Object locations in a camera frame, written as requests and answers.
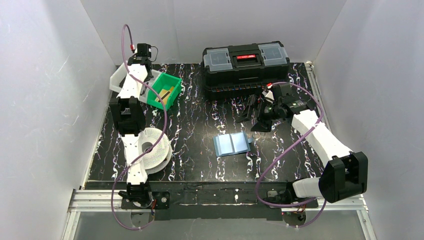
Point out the white bin far left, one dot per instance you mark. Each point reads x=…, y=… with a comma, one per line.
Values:
x=116, y=78

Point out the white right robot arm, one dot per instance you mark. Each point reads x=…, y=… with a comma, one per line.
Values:
x=345, y=172

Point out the aluminium rail frame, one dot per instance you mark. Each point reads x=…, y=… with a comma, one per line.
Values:
x=202, y=196

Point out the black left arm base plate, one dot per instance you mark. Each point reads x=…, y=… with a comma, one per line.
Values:
x=156, y=200

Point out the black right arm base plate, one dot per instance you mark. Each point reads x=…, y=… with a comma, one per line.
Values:
x=284, y=197

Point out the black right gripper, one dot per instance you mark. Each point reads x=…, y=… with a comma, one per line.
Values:
x=260, y=110

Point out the gold credit card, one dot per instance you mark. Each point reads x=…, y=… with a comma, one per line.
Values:
x=166, y=95

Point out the green plastic bin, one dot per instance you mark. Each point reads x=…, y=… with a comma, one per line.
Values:
x=168, y=87

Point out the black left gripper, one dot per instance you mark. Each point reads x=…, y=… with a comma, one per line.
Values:
x=143, y=50

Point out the black toolbox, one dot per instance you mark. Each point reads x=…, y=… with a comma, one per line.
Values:
x=241, y=70

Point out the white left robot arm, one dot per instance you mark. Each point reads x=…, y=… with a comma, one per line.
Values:
x=129, y=119

